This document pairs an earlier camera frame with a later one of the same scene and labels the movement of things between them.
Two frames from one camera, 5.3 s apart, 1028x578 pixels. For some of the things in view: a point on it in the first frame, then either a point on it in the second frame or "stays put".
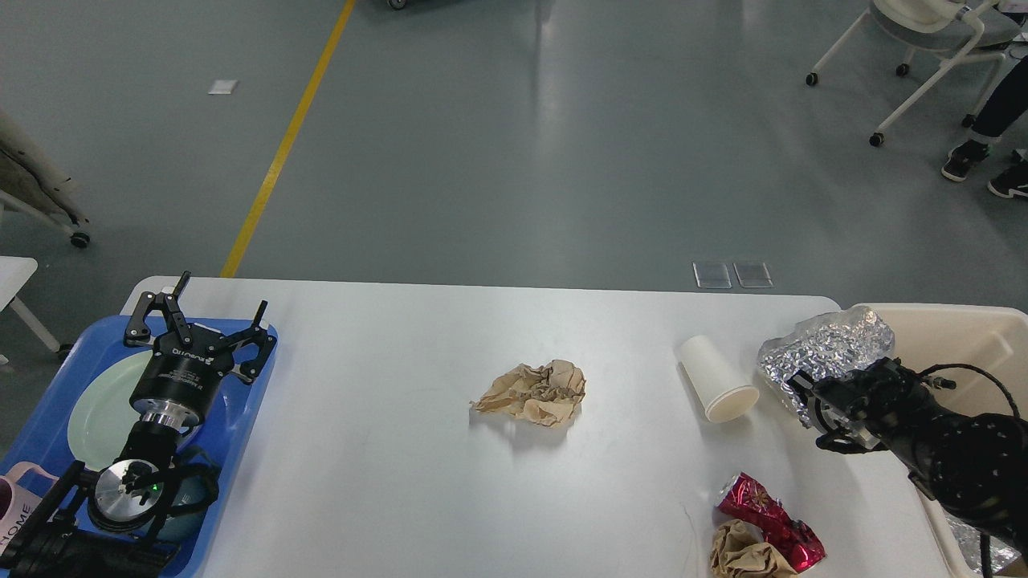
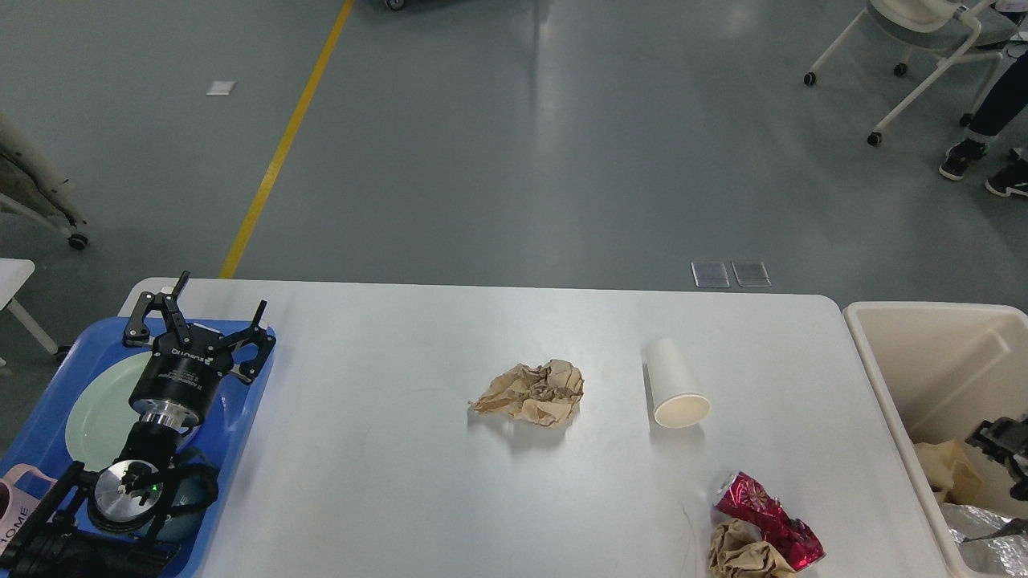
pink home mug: (18, 504) stays put
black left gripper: (187, 368) stays put
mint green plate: (103, 419) stays put
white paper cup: (723, 394) → (673, 383)
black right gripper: (877, 396) → (1005, 441)
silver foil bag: (968, 539) stays put
